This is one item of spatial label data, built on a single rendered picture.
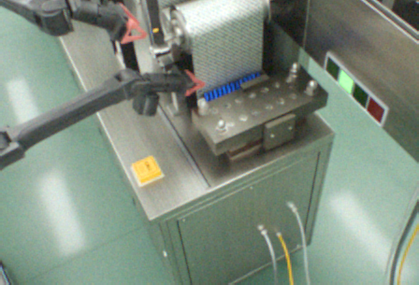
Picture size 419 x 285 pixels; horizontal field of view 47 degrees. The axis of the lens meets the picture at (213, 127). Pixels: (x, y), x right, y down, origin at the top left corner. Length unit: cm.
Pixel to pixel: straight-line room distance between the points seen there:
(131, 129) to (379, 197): 142
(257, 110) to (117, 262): 121
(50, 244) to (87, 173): 43
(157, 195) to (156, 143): 20
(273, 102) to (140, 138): 45
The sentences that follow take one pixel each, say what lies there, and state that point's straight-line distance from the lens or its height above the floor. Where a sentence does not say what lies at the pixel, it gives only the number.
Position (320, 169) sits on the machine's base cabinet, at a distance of 174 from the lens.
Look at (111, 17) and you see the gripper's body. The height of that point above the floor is 138.
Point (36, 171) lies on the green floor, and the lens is 282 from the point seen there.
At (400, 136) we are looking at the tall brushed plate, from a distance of 128.
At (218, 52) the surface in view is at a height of 117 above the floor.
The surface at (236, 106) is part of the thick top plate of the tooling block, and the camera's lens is 148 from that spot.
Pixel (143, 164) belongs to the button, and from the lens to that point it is 150.
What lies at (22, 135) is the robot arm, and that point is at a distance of 129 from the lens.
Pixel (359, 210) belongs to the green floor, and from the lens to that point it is 252.
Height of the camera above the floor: 212
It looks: 50 degrees down
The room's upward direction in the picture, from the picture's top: 5 degrees counter-clockwise
